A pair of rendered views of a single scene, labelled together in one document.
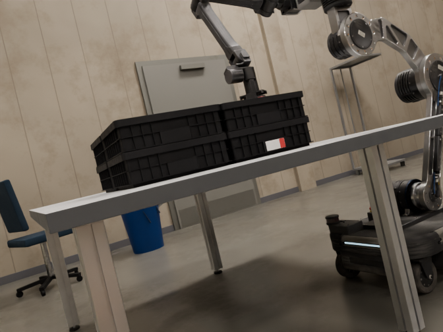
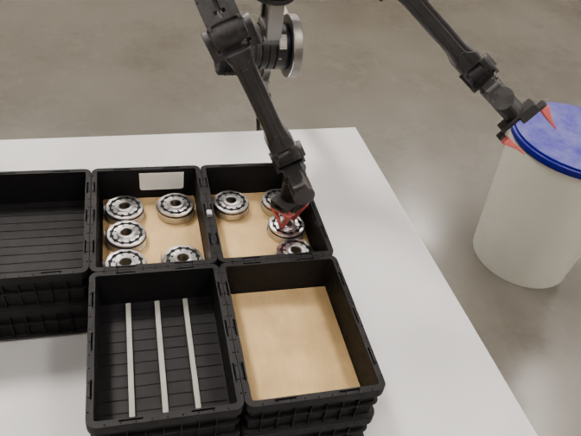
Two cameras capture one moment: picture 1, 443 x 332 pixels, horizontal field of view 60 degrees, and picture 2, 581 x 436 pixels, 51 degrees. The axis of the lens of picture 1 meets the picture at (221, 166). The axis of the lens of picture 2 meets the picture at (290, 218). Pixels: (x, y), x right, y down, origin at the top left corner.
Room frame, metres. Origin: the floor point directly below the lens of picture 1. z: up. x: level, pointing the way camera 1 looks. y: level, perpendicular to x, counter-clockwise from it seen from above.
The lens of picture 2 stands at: (1.40, 1.08, 1.99)
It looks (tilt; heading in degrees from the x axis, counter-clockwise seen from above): 40 degrees down; 278
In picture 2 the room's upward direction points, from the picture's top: 9 degrees clockwise
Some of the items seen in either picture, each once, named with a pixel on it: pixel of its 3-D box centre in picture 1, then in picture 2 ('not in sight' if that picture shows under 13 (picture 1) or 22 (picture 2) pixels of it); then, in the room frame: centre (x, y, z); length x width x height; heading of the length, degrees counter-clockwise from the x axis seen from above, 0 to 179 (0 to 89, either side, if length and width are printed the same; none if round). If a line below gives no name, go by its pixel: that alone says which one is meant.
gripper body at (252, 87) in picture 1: (252, 89); (291, 191); (1.58, -0.19, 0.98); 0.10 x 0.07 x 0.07; 64
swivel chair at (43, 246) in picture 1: (37, 232); not in sight; (3.29, 1.67, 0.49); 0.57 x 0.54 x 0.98; 117
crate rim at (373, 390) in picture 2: (159, 122); (296, 324); (1.47, 0.19, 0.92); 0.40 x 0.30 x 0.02; 117
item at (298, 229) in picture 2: not in sight; (286, 224); (1.58, -0.20, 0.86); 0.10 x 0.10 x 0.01
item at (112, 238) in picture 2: not in sight; (126, 234); (1.98, 0.00, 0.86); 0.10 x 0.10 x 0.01
